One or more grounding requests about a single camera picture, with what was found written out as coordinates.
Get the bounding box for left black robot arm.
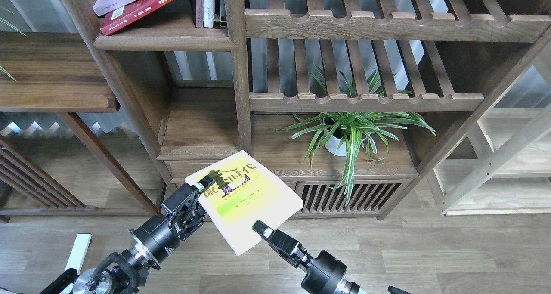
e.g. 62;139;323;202
43;176;215;294

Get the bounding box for white bar on floor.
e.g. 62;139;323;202
65;233;92;278

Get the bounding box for red cover book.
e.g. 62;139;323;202
101;0;173;36

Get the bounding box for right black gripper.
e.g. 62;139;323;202
252;220;347;294

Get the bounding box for dark brown upright book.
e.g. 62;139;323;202
195;0;204;28

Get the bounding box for white upright book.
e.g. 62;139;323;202
203;0;215;28

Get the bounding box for white plant pot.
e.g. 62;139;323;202
324;129;347;157

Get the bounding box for dark green upright book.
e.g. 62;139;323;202
219;0;228;27

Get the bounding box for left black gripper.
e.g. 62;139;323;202
129;176;215;264

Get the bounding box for dark wooden bookshelf cabinet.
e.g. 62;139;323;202
61;0;550;219

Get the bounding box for light wooden shelf rack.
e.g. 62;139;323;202
426;40;551;216

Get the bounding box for green leaves at left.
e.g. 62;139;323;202
0;6;26;81

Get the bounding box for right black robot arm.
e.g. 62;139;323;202
252;220;364;294

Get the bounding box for yellow green book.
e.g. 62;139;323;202
185;151;303;255

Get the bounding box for green spider plant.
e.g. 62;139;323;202
278;66;436;206

